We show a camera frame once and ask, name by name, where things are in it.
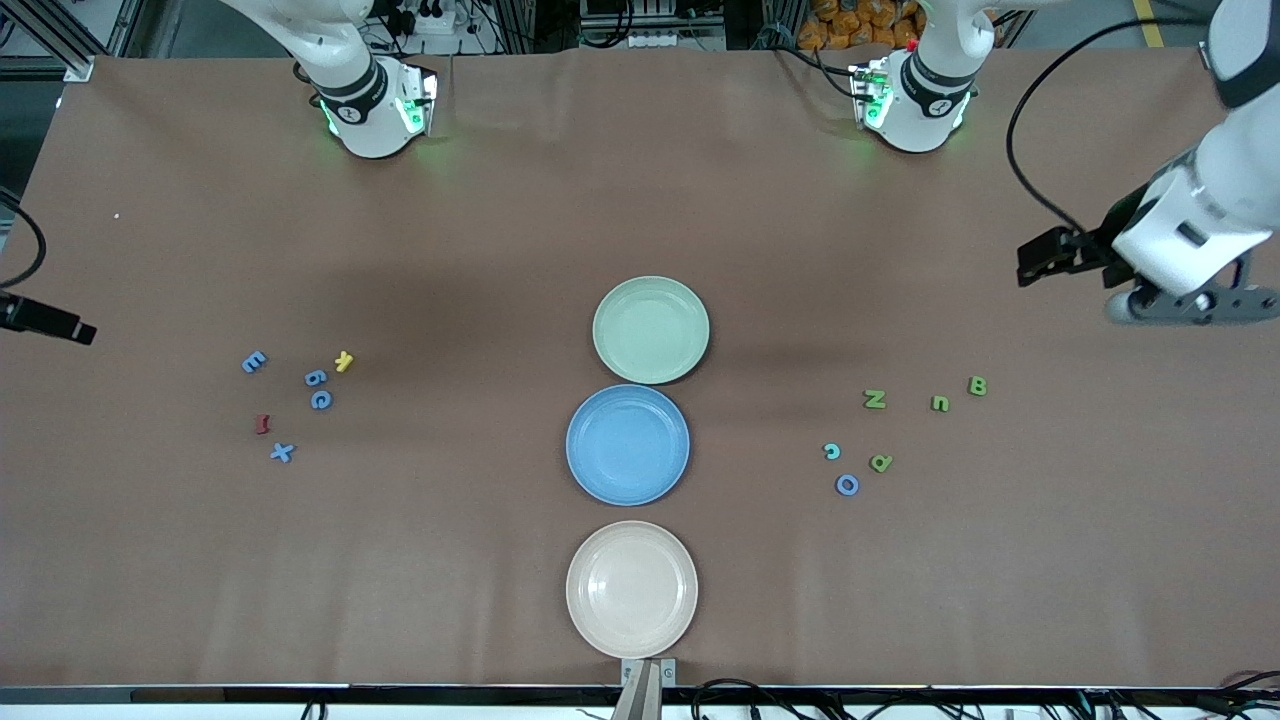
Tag blue plate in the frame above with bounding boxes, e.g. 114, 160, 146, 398
565, 385, 691, 507

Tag brown table cover cloth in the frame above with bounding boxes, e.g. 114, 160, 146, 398
0, 48, 1280, 691

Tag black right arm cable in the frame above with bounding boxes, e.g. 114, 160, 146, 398
0, 190, 47, 291

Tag white power strip black plugs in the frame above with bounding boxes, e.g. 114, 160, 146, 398
395, 0, 456, 36

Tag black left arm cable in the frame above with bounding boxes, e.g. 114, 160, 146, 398
1005, 15, 1216, 236

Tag beige plate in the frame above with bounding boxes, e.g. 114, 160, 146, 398
565, 520, 699, 660

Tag grey metal camera bracket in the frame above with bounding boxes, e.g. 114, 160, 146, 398
620, 657, 678, 720

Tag orange bags pile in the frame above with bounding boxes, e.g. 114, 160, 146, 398
800, 0, 926, 51

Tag black tangled cables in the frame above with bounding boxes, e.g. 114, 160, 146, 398
690, 672, 1280, 720

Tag light green plate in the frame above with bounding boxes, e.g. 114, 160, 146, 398
592, 276, 711, 386

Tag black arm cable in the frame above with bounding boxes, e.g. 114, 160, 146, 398
0, 190, 47, 291
1005, 15, 1216, 236

